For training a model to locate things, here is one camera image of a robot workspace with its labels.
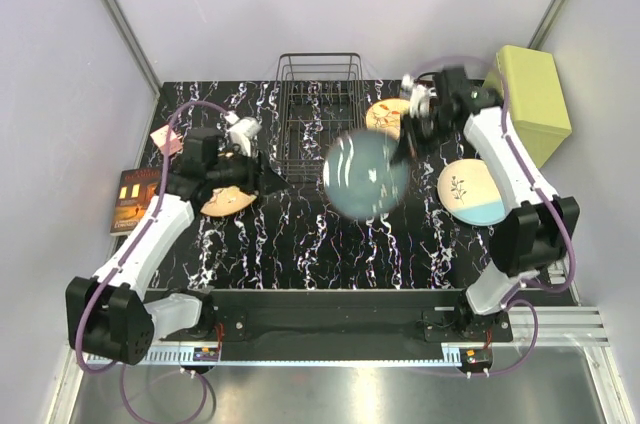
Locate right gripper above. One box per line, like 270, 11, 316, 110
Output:
391, 107, 457, 165

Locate cream bird plate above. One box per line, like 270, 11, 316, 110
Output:
201, 186, 257, 218
365, 98, 410, 140

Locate teal glazed plate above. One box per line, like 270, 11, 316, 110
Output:
322, 129, 410, 221

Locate white plate blue band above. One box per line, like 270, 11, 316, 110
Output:
437, 159, 506, 227

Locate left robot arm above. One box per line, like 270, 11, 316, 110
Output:
65, 113, 289, 372

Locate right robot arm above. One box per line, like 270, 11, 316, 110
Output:
390, 66, 580, 341

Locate white black headphones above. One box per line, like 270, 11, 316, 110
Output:
400, 74, 440, 120

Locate small pink box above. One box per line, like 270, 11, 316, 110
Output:
150, 125, 183, 156

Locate orange cover book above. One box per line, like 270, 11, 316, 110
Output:
110, 167, 162, 236

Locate green storage box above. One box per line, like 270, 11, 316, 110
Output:
484, 45, 572, 168

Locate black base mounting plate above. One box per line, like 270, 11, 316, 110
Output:
204, 288, 473, 342

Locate dark wire dish rack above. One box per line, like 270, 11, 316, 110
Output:
275, 52, 366, 186

